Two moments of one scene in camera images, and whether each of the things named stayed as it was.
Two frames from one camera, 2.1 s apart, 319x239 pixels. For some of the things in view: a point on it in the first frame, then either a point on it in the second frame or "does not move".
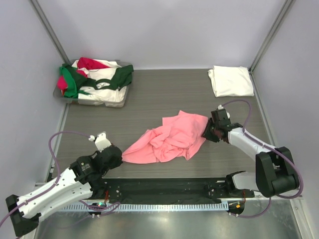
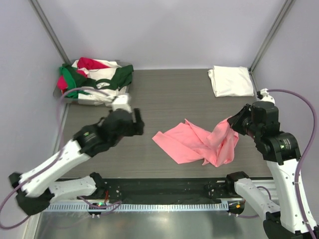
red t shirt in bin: (83, 63) does not move
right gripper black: (212, 131) -> (243, 122)
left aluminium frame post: (46, 22) does not move
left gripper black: (115, 157) -> (134, 122)
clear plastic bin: (101, 82) does not move
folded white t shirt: (232, 81) does not move
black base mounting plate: (172, 190) does not move
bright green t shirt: (71, 91) does not move
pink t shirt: (178, 137) -> (187, 143)
